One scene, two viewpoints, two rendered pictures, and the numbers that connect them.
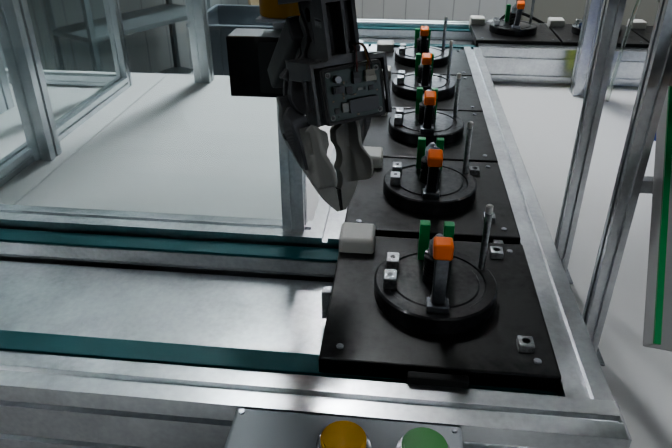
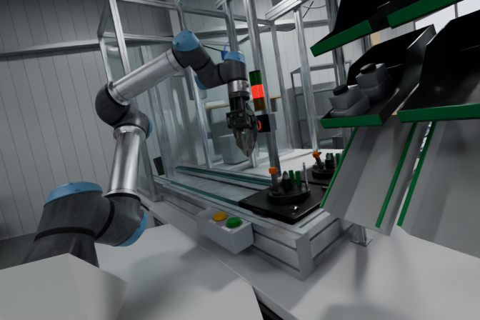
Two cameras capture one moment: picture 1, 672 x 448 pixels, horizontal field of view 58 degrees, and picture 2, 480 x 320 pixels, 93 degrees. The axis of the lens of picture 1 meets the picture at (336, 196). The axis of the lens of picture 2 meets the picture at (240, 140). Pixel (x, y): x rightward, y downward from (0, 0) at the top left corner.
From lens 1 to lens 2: 57 cm
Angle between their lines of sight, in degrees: 50
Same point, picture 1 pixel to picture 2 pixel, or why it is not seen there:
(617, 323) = (396, 236)
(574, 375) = (304, 221)
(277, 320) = not seen: hidden behind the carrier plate
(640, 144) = (346, 134)
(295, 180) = (272, 161)
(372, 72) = (241, 113)
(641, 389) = (373, 258)
